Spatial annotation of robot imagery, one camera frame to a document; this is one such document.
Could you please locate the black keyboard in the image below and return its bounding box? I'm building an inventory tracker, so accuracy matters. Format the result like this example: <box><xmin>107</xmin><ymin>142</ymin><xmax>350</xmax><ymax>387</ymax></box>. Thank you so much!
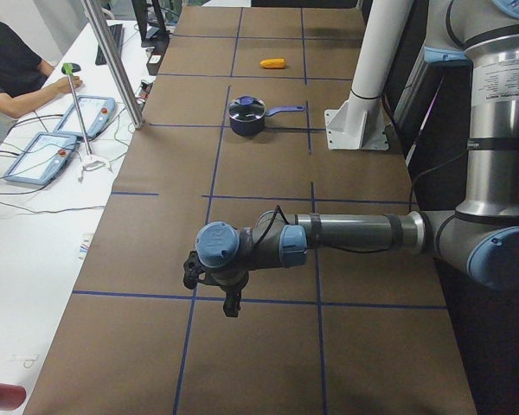
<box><xmin>94</xmin><ymin>23</ymin><xmax>125</xmax><ymax>67</ymax></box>

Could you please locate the black monitor stand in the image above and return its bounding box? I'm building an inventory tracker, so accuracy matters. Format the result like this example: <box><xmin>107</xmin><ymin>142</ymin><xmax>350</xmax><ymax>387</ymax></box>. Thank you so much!
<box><xmin>131</xmin><ymin>0</ymin><xmax>170</xmax><ymax>48</ymax></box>

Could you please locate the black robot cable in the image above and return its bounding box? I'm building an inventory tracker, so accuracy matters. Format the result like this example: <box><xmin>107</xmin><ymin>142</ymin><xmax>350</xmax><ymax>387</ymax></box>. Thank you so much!
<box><xmin>253</xmin><ymin>205</ymin><xmax>390</xmax><ymax>254</ymax></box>

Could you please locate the dark blue saucepan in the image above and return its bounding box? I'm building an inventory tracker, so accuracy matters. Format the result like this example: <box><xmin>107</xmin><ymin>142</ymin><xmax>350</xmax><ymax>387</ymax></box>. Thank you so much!
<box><xmin>227</xmin><ymin>95</ymin><xmax>305</xmax><ymax>137</ymax></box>

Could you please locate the person in black shirt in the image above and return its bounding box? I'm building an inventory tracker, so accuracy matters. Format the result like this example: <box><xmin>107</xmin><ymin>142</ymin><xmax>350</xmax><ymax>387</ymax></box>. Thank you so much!
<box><xmin>0</xmin><ymin>22</ymin><xmax>66</xmax><ymax>141</ymax></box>

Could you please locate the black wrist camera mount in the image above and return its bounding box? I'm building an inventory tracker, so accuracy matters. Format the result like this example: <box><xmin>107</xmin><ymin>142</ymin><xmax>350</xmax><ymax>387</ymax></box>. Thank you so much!
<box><xmin>183</xmin><ymin>251</ymin><xmax>207</xmax><ymax>290</ymax></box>

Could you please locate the yellow corn cob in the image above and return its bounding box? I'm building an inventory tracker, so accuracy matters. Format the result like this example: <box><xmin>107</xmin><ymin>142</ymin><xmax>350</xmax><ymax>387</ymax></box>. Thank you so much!
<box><xmin>259</xmin><ymin>58</ymin><xmax>286</xmax><ymax>69</ymax></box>

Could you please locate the person's hand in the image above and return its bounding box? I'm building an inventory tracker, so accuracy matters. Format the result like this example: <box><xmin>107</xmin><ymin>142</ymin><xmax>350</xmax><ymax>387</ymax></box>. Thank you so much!
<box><xmin>53</xmin><ymin>76</ymin><xmax>83</xmax><ymax>93</ymax></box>

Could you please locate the black computer mouse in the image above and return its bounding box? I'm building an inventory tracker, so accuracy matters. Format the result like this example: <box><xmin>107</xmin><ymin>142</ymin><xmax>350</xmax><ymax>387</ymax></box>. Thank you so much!
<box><xmin>61</xmin><ymin>62</ymin><xmax>81</xmax><ymax>74</ymax></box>

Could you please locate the near teach pendant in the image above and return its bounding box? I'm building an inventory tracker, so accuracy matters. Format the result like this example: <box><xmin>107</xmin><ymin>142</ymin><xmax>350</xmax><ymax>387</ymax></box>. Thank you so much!
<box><xmin>3</xmin><ymin>132</ymin><xmax>79</xmax><ymax>185</ymax></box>

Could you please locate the teach pendant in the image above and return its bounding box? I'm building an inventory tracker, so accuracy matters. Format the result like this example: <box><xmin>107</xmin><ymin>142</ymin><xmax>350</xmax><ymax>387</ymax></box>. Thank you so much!
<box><xmin>3</xmin><ymin>132</ymin><xmax>79</xmax><ymax>185</ymax></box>
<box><xmin>54</xmin><ymin>95</ymin><xmax>117</xmax><ymax>141</ymax></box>

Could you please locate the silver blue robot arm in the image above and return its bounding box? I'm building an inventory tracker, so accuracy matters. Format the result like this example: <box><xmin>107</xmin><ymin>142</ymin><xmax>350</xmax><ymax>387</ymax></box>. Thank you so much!
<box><xmin>183</xmin><ymin>1</ymin><xmax>519</xmax><ymax>317</ymax></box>

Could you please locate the red cylinder object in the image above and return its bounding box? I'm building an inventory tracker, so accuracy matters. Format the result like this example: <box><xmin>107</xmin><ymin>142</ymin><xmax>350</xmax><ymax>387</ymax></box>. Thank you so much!
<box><xmin>0</xmin><ymin>383</ymin><xmax>27</xmax><ymax>411</ymax></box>

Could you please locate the small paper card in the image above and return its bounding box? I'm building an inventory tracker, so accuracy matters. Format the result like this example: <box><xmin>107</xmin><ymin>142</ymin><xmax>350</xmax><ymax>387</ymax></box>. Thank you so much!
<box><xmin>78</xmin><ymin>233</ymin><xmax>94</xmax><ymax>260</ymax></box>

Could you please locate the glass lid blue knob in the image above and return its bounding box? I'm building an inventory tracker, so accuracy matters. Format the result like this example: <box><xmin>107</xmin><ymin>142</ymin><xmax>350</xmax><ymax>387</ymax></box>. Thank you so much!
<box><xmin>228</xmin><ymin>96</ymin><xmax>266</xmax><ymax>122</ymax></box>

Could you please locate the far teach pendant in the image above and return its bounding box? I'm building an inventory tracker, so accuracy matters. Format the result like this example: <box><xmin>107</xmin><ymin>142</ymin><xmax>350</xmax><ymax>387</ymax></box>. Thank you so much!
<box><xmin>54</xmin><ymin>95</ymin><xmax>117</xmax><ymax>141</ymax></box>

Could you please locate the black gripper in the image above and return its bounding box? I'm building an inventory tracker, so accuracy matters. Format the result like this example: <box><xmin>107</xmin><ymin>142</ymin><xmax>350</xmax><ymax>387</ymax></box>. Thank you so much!
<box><xmin>211</xmin><ymin>270</ymin><xmax>247</xmax><ymax>317</ymax></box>

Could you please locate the aluminium frame post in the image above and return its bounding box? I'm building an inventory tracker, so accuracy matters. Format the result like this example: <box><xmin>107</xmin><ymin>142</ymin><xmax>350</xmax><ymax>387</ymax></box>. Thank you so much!
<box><xmin>81</xmin><ymin>0</ymin><xmax>144</xmax><ymax>130</ymax></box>

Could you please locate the metal grabber stick green handle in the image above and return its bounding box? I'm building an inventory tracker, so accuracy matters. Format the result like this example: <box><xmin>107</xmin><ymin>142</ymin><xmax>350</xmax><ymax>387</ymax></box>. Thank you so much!
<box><xmin>61</xmin><ymin>62</ymin><xmax>112</xmax><ymax>174</ymax></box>

